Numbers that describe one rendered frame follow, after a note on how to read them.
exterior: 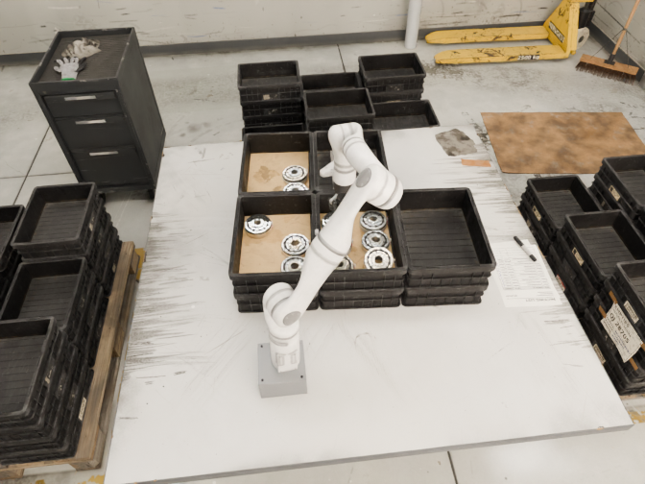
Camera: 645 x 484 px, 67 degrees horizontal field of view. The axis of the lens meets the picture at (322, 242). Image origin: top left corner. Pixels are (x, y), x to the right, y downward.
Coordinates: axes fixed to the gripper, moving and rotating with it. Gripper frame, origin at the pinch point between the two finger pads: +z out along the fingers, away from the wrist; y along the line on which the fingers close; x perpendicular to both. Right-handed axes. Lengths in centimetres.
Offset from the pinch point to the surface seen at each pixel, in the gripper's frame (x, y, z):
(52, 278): 112, -79, 63
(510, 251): -46, 51, 30
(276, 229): 23.4, -11.8, 17.7
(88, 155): 179, -21, 59
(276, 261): 11.4, -23.1, 17.7
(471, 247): -37, 31, 18
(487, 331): -58, 11, 30
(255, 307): 7.9, -38.1, 27.6
